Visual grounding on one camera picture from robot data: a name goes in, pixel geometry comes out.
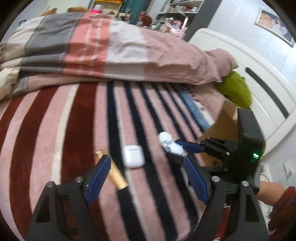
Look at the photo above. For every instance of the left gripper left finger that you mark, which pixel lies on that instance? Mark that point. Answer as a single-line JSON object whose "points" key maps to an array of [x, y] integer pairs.
{"points": [[62, 210]]}

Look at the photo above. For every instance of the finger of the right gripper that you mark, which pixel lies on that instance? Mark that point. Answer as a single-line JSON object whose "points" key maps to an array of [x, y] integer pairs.
{"points": [[174, 159], [190, 147]]}

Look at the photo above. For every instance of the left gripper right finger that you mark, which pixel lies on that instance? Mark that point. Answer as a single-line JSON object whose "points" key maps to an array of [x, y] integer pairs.
{"points": [[245, 220]]}

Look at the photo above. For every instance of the gold rectangular lighter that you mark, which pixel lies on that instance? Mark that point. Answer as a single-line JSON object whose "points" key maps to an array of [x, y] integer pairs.
{"points": [[115, 176]]}

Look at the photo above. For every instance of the person's right forearm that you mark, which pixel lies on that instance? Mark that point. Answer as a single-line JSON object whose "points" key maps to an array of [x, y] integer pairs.
{"points": [[270, 192]]}

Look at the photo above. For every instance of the person's right hand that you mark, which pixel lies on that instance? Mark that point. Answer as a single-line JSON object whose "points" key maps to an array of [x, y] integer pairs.
{"points": [[260, 191]]}

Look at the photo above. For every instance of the brown cardboard box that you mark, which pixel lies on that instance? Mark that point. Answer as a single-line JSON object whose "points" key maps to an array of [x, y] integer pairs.
{"points": [[226, 125]]}

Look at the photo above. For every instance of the white earbuds case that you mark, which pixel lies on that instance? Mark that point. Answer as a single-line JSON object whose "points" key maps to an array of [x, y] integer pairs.
{"points": [[133, 156]]}

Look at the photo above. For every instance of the white bed headboard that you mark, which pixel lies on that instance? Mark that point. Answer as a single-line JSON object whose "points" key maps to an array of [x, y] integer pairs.
{"points": [[273, 97]]}

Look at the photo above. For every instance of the green plush toy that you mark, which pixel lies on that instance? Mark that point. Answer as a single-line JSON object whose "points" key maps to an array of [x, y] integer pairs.
{"points": [[235, 88]]}

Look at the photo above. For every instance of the striped plush blanket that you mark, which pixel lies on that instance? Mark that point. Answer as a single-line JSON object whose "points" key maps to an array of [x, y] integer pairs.
{"points": [[53, 134]]}

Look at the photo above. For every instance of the pink pillow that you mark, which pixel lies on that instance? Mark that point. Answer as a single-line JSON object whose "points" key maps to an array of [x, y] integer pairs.
{"points": [[223, 60]]}

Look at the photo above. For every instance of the cluttered storage shelf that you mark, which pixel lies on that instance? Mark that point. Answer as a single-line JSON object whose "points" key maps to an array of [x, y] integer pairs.
{"points": [[176, 17]]}

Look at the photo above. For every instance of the cream blanket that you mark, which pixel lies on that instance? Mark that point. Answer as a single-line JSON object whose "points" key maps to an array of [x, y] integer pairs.
{"points": [[8, 77]]}

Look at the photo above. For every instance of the teal curtain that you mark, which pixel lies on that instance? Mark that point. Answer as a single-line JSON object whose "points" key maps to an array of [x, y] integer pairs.
{"points": [[135, 8]]}

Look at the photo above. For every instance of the pink grey patchwork duvet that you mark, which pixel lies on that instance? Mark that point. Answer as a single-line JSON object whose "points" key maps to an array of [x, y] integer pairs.
{"points": [[96, 45]]}

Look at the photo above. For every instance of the pink water bottle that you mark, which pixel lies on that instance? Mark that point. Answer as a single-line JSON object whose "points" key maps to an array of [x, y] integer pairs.
{"points": [[97, 9]]}

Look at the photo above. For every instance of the framed wall picture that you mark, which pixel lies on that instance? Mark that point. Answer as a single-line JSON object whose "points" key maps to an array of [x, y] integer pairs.
{"points": [[274, 25]]}

